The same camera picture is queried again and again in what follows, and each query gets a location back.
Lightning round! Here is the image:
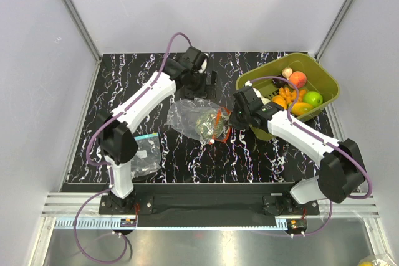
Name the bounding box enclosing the red zip clear bag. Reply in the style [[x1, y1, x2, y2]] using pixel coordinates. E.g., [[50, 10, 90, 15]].
[[166, 98, 231, 145]]

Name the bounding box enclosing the peach fruit toy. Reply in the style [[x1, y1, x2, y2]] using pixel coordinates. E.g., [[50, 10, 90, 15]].
[[289, 71, 307, 88]]

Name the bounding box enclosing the orange fruit toy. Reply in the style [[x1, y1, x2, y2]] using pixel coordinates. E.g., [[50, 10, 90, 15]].
[[272, 95, 287, 110]]

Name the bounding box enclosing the orange ginger root toy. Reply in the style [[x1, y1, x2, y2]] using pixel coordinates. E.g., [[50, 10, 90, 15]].
[[279, 87, 307, 103]]

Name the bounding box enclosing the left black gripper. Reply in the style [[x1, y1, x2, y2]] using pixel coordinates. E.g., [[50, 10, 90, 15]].
[[180, 69, 218, 102]]

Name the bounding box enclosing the bright green apple toy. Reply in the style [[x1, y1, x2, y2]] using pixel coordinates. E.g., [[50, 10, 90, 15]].
[[302, 91, 324, 108]]

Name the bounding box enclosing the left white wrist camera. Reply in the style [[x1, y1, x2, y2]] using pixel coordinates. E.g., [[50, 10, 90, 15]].
[[198, 53, 209, 74]]

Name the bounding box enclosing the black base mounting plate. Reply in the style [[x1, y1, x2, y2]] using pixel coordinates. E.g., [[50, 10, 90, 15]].
[[99, 183, 319, 230]]

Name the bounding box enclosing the pink garlic bulb toy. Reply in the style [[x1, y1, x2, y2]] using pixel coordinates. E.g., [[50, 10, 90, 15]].
[[281, 67, 293, 79]]

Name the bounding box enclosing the yellow orange mango toy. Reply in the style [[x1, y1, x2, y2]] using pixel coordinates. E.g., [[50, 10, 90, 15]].
[[287, 102, 314, 116]]

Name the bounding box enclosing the green netted melon toy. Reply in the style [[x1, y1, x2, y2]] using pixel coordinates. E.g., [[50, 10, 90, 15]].
[[195, 110, 224, 140]]

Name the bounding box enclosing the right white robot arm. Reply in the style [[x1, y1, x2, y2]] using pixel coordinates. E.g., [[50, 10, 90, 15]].
[[229, 86, 368, 214]]

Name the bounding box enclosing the blue zip clear bag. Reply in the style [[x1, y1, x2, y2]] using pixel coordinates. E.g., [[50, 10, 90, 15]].
[[131, 133, 161, 182]]

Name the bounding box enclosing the olive green plastic basket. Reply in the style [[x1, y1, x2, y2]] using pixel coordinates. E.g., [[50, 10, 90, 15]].
[[236, 52, 340, 123]]

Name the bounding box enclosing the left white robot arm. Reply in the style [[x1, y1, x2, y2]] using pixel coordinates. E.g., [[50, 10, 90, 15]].
[[95, 46, 217, 214]]

